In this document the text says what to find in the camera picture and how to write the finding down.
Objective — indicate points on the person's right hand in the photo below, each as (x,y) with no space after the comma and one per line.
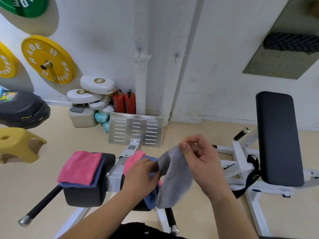
(206,166)

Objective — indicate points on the person's left hand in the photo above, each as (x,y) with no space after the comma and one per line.
(139,180)

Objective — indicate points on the blue towel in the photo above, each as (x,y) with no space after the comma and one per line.
(150,200)
(98,177)

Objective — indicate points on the grey towel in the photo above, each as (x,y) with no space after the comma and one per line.
(174,186)

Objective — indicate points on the person's right forearm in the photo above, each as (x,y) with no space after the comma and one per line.
(231,216)

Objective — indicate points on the person's left forearm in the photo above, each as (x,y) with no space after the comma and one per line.
(104,216)

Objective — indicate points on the person's black shorts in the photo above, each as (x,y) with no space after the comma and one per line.
(139,232)

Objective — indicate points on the teal dumbbell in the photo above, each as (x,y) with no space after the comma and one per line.
(106,126)
(101,117)

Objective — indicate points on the silver slotted foot plate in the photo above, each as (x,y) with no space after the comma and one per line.
(119,116)

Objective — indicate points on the black seat pad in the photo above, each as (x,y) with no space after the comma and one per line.
(279,139)

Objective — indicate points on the beige plastic container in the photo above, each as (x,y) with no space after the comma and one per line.
(82,120)

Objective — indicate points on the grey flat pad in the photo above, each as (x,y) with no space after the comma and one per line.
(77,109)

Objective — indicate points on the yellow plastic stool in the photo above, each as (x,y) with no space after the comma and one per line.
(20,144)

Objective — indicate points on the black aerobic step platform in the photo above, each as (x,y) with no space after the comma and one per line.
(22,109)

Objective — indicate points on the black textured foam roller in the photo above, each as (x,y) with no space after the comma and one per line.
(289,43)

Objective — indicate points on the yellow weight plate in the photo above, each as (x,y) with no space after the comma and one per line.
(61,54)
(6,60)

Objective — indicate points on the colourful snack packet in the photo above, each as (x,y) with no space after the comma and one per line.
(10,96)

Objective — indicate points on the brown wooden object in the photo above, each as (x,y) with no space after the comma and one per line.
(314,7)

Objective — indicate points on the green weight plate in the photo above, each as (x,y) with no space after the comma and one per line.
(32,7)

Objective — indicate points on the white exercise machine frame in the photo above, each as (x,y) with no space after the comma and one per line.
(116,171)

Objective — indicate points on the white weight machine frame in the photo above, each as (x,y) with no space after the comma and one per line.
(239,151)

